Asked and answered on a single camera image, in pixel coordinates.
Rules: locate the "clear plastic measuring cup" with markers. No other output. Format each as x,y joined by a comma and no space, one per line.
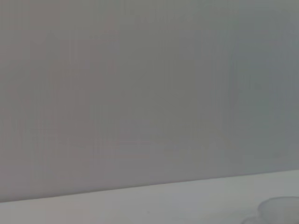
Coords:
280,210

